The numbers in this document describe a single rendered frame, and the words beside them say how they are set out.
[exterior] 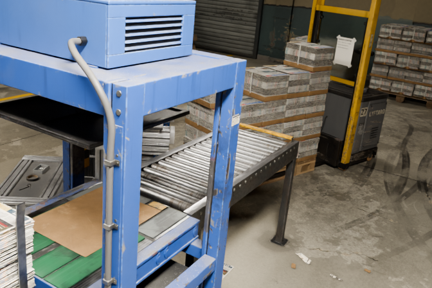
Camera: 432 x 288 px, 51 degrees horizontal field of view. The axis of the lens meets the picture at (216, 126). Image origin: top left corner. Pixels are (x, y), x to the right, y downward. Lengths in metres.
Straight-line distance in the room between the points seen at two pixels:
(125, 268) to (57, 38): 0.74
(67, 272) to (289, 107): 2.96
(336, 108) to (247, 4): 6.59
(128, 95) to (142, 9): 0.37
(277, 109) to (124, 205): 2.98
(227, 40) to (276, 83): 7.60
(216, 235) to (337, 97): 3.36
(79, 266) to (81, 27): 0.86
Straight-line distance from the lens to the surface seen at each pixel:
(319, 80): 4.51
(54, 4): 1.55
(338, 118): 5.11
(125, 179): 1.30
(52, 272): 1.79
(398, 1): 10.25
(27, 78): 1.50
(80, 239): 1.94
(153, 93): 1.31
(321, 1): 5.12
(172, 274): 2.07
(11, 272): 1.64
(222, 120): 1.77
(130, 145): 1.27
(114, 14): 1.40
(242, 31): 11.38
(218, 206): 1.90
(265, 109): 4.06
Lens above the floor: 1.84
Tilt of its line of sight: 18 degrees down
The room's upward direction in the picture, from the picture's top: 5 degrees clockwise
